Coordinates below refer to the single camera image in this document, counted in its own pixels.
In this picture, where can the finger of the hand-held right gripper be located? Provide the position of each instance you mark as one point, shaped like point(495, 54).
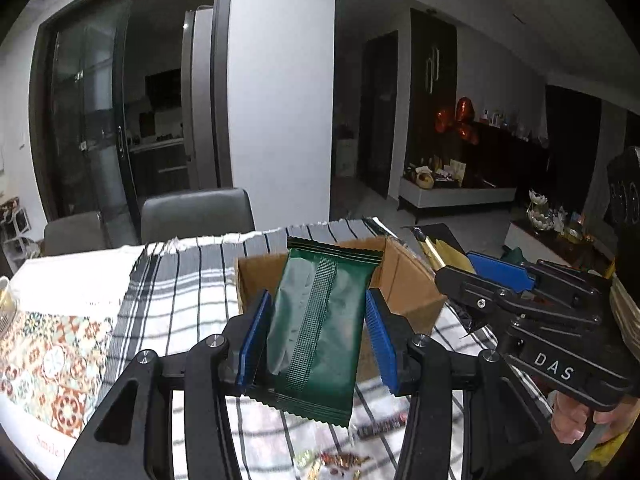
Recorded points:
point(465, 290)
point(500, 270)

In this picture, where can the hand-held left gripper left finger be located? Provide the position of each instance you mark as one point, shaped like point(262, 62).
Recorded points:
point(252, 345)

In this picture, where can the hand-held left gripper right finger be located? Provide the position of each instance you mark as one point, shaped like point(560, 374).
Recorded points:
point(382, 345)

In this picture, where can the gold and black snack packet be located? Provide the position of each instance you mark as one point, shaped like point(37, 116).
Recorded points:
point(445, 255)

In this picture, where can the brown cardboard box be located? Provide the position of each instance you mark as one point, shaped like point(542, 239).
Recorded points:
point(405, 287)

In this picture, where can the dark green snack packet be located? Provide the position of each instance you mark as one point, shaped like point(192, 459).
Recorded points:
point(320, 330)

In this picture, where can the person's right hand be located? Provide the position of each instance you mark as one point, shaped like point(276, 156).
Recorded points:
point(570, 422)

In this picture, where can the dark green cloth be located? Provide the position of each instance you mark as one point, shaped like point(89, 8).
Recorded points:
point(515, 256)

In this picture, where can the white low coffee table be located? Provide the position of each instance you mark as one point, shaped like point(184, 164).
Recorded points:
point(530, 240)

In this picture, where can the white lotus ornament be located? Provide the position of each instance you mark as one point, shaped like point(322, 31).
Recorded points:
point(542, 219)
point(537, 197)

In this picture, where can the dark striped wrapped candy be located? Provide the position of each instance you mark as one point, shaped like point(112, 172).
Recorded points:
point(380, 427)

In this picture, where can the white low bench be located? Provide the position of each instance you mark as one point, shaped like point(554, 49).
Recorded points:
point(460, 197)

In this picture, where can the checkered grey white tablecloth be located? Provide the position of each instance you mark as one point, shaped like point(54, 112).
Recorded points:
point(190, 280)

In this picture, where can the dark wooden sideboard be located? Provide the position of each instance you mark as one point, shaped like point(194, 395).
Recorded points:
point(505, 160)

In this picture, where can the small woven basket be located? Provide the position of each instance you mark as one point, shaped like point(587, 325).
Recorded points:
point(424, 179)

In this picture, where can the red brown wrapped candy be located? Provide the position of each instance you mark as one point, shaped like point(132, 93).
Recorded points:
point(342, 460)

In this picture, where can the green wrapped candy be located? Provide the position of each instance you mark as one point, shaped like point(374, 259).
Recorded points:
point(307, 461)

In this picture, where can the dark grey dining chair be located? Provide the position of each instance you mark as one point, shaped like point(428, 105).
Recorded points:
point(200, 215)

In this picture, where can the red foil balloon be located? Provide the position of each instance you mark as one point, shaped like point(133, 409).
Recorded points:
point(467, 132)
point(464, 109)
point(442, 120)

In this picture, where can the white patterned table cover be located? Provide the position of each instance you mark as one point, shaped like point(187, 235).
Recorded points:
point(55, 360)

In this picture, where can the dark interior door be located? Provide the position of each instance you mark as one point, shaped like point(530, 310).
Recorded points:
point(377, 110)

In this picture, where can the light grey dining chair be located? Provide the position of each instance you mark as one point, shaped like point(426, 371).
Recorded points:
point(75, 232)

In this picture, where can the tall dark cabinet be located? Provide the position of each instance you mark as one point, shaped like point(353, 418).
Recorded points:
point(442, 35)

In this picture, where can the silver refrigerator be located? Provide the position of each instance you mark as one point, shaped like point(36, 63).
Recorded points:
point(200, 85)

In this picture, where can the white storage rack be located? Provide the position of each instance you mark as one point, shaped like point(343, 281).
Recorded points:
point(15, 225)

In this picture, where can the dark framed sliding glass door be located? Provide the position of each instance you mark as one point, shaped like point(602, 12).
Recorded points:
point(75, 110)

